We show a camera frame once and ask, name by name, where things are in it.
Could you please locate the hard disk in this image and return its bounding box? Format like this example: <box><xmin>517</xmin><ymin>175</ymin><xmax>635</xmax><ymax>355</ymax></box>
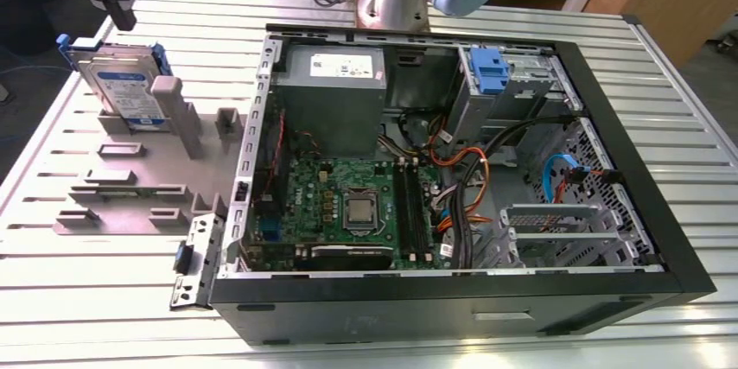
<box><xmin>55</xmin><ymin>34</ymin><xmax>174</xmax><ymax>132</ymax></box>

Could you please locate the orange power wire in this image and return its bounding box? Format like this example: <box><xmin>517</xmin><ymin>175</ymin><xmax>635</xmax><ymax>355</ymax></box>
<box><xmin>565</xmin><ymin>165</ymin><xmax>627</xmax><ymax>187</ymax></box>

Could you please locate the metal disk bay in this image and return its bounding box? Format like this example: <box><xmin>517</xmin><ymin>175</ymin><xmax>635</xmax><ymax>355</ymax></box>
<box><xmin>498</xmin><ymin>202</ymin><xmax>662</xmax><ymax>273</ymax></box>

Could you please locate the grey power supply unit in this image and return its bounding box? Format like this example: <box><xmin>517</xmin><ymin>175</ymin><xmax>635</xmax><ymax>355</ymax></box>
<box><xmin>275</xmin><ymin>43</ymin><xmax>388</xmax><ymax>159</ymax></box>

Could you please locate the grey parts rack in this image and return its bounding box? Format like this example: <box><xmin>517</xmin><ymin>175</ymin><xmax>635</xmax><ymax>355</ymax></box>
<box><xmin>52</xmin><ymin>75</ymin><xmax>251</xmax><ymax>236</ymax></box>

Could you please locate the green RAM stick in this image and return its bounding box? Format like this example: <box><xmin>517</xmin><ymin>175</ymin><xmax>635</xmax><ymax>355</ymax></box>
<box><xmin>96</xmin><ymin>187</ymin><xmax>162</xmax><ymax>198</ymax></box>

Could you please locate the blue plastic drive latch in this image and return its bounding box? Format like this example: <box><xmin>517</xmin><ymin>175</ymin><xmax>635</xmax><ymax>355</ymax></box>
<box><xmin>470</xmin><ymin>47</ymin><xmax>513</xmax><ymax>96</ymax></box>

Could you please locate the green motherboard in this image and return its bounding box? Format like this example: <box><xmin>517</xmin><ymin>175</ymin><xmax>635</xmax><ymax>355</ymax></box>
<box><xmin>247</xmin><ymin>156</ymin><xmax>456</xmax><ymax>270</ymax></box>

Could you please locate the silver CPU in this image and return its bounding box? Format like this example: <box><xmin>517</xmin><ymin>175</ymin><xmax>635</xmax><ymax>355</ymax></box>
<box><xmin>347</xmin><ymin>199</ymin><xmax>378</xmax><ymax>224</ymax></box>

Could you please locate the metal optical drive cage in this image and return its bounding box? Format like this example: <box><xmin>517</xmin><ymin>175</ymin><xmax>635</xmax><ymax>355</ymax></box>
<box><xmin>447</xmin><ymin>42</ymin><xmax>582</xmax><ymax>148</ymax></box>

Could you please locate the black CPU socket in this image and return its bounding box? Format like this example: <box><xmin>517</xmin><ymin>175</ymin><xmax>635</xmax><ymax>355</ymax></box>
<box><xmin>342</xmin><ymin>186</ymin><xmax>383</xmax><ymax>239</ymax></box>

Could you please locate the black RAM slot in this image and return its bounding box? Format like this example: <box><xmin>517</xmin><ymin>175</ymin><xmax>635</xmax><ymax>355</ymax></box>
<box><xmin>407</xmin><ymin>156</ymin><xmax>435</xmax><ymax>264</ymax></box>
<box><xmin>395</xmin><ymin>156</ymin><xmax>420</xmax><ymax>263</ymax></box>

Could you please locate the black graphics card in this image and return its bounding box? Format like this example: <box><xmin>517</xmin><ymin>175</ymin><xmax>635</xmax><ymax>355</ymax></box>
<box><xmin>292</xmin><ymin>242</ymin><xmax>398</xmax><ymax>271</ymax></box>

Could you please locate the black PC case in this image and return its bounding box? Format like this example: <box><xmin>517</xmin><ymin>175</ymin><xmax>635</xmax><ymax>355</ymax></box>
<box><xmin>208</xmin><ymin>22</ymin><xmax>717</xmax><ymax>347</ymax></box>

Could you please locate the wooden cabinet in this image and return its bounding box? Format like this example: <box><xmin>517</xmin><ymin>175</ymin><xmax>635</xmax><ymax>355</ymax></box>
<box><xmin>585</xmin><ymin>0</ymin><xmax>738</xmax><ymax>68</ymax></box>

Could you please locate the metal card retention bracket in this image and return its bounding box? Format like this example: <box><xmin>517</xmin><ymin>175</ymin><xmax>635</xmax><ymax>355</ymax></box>
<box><xmin>168</xmin><ymin>212</ymin><xmax>224</xmax><ymax>312</ymax></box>

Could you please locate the orange red wire bundle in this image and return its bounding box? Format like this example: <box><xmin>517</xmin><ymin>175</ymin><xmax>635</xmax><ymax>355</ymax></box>
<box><xmin>428</xmin><ymin>147</ymin><xmax>493</xmax><ymax>234</ymax></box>

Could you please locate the black cable bundle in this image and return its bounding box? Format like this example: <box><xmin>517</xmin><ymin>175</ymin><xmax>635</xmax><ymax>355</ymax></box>
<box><xmin>448</xmin><ymin>113</ymin><xmax>578</xmax><ymax>270</ymax></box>

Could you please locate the blue data wire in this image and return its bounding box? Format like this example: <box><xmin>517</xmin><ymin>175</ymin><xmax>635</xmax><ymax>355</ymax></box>
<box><xmin>541</xmin><ymin>151</ymin><xmax>613</xmax><ymax>205</ymax></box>

